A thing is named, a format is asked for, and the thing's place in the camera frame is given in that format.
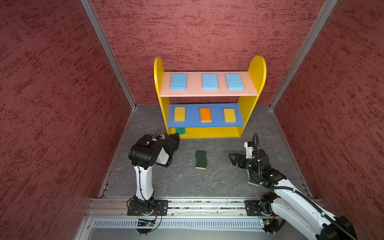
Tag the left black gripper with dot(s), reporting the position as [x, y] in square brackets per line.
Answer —
[176, 138]

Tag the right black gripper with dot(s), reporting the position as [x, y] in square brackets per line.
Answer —
[242, 157]

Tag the dark green wavy sponge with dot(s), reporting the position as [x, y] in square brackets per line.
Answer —
[201, 159]
[252, 181]

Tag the bright green sponge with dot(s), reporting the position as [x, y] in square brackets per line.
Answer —
[180, 131]

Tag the yellow sponge front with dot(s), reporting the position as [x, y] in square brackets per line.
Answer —
[179, 114]

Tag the yellow sponge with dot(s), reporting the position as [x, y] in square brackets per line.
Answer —
[230, 115]
[179, 114]

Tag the orange sponge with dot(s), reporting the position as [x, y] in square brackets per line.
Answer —
[205, 115]

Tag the yellow sponge back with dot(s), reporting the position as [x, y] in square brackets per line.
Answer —
[230, 115]

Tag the blue sponge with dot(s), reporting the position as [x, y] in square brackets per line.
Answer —
[234, 82]
[179, 82]
[210, 82]

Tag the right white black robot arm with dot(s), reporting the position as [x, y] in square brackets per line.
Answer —
[285, 203]

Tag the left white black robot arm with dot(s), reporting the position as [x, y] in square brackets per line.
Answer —
[144, 154]

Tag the yellow shelf with coloured boards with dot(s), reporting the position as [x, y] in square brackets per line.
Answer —
[254, 80]

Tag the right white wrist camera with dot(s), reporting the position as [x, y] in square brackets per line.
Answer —
[249, 149]

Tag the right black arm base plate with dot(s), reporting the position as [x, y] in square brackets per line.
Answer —
[253, 208]

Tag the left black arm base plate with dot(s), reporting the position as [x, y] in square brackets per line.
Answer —
[138, 207]

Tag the aluminium rail frame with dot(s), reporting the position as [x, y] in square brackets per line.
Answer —
[212, 214]

